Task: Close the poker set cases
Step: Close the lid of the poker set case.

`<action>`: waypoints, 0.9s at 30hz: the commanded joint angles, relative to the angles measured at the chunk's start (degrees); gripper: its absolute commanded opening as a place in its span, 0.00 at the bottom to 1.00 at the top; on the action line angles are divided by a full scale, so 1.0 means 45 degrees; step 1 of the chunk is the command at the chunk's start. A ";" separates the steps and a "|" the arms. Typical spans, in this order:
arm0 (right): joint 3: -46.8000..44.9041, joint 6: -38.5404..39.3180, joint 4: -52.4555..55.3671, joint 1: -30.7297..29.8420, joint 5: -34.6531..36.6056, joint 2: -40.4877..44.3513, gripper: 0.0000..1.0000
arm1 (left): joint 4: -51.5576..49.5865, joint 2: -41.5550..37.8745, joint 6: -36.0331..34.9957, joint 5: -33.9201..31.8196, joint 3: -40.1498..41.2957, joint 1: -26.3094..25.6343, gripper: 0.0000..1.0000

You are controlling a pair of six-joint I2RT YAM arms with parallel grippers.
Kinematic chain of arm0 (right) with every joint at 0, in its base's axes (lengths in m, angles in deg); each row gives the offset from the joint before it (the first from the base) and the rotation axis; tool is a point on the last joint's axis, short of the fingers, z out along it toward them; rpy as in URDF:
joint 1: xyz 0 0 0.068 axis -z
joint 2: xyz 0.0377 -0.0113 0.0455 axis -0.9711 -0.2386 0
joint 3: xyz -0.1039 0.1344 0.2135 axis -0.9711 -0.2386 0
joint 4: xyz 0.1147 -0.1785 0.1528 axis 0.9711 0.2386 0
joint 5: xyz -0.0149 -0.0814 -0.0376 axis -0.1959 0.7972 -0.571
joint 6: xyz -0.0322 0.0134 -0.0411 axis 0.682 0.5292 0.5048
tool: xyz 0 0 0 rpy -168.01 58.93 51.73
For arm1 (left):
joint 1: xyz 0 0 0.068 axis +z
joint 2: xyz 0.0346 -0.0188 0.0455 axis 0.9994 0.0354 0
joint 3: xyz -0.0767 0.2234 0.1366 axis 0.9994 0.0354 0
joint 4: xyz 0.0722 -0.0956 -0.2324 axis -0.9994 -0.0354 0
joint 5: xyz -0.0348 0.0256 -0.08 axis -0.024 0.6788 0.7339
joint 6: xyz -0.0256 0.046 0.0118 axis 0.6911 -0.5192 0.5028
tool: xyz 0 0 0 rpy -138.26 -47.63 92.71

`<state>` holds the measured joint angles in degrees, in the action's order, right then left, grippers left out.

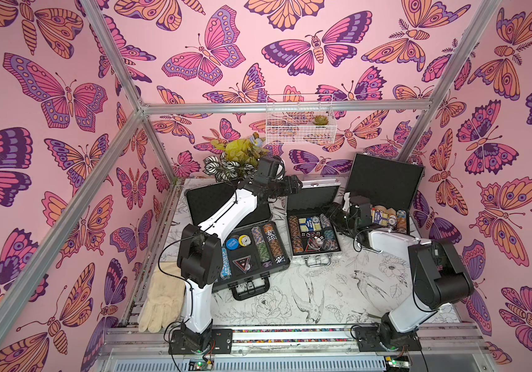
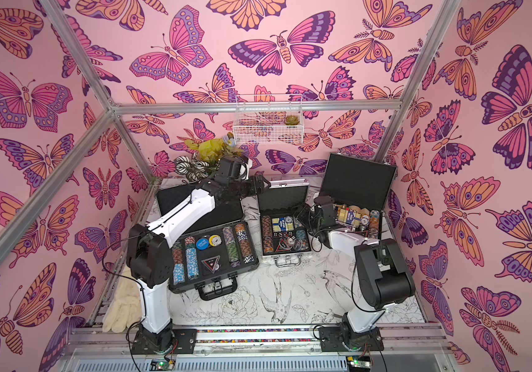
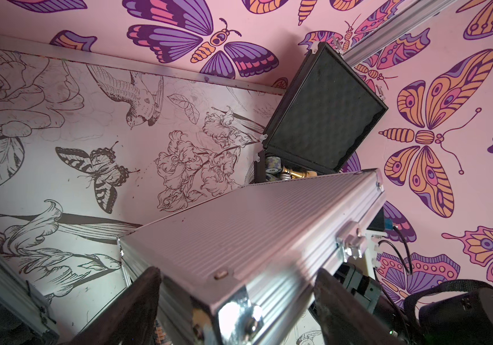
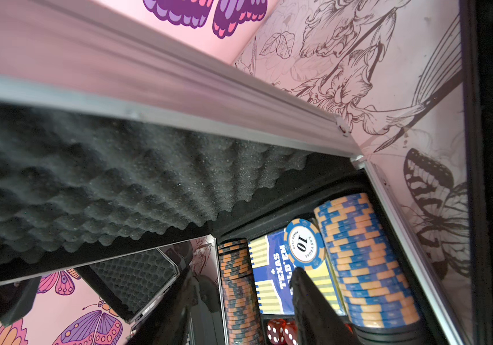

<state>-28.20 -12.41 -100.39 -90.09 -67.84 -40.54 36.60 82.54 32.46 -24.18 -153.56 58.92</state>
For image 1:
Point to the white wire basket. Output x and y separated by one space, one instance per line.
291 122

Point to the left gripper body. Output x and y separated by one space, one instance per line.
280 189

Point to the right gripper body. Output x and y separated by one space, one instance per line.
336 214

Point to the large black poker case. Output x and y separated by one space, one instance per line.
251 253

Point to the right black poker case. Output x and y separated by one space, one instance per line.
387 183

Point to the cream work glove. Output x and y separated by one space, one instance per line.
165 299

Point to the striped black white plant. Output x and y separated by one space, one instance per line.
224 170

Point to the green leafy plant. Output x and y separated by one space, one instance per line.
242 151

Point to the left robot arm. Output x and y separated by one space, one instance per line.
200 258

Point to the aluminium front rail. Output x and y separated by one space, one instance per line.
245 341

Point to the small succulent plant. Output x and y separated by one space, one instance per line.
320 120

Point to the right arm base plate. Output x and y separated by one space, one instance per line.
383 338

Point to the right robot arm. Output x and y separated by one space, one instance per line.
438 276

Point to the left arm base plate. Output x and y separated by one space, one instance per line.
201 342

